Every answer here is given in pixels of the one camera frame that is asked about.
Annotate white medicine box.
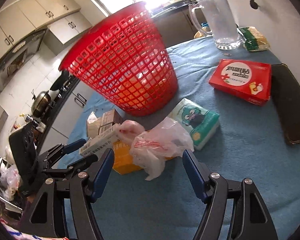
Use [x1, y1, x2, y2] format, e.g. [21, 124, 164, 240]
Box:
[79, 124, 120, 158]

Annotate small brown white box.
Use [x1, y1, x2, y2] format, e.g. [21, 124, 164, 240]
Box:
[99, 109, 123, 134]

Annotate white pink plastic bag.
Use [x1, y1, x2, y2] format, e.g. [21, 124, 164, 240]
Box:
[115, 117, 194, 181]

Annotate orange cardboard box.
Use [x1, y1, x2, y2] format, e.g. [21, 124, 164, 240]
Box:
[113, 140, 175, 180]

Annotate beige torn cardboard box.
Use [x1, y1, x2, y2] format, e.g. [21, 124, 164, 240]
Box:
[87, 112, 102, 139]

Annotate white red plastic bag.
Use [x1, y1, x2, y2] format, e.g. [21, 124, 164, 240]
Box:
[0, 164, 21, 201]

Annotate steel lidded pot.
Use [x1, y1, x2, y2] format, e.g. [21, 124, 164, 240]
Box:
[31, 90, 51, 118]

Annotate green cartoon tissue pack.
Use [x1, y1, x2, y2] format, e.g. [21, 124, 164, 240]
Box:
[168, 98, 220, 151]

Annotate black wok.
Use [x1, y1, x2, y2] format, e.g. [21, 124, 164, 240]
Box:
[50, 70, 70, 91]

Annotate range hood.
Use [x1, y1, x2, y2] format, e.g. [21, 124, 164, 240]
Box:
[0, 29, 47, 93]

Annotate red tissue pack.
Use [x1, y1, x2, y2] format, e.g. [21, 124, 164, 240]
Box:
[209, 59, 271, 106]

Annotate red plastic mesh basket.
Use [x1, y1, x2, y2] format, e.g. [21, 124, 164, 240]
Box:
[59, 2, 178, 116]

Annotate black phone case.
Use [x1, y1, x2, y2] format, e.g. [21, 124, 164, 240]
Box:
[271, 63, 300, 145]

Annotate green yellow snack packet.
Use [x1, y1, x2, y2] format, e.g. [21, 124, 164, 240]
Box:
[237, 27, 270, 52]

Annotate clear glass mug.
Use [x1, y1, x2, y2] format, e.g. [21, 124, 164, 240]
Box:
[189, 0, 241, 50]

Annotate upper wall cabinets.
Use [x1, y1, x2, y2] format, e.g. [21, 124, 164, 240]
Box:
[0, 0, 92, 59]

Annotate black hanging cable plug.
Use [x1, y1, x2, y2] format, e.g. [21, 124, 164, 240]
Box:
[250, 0, 259, 10]

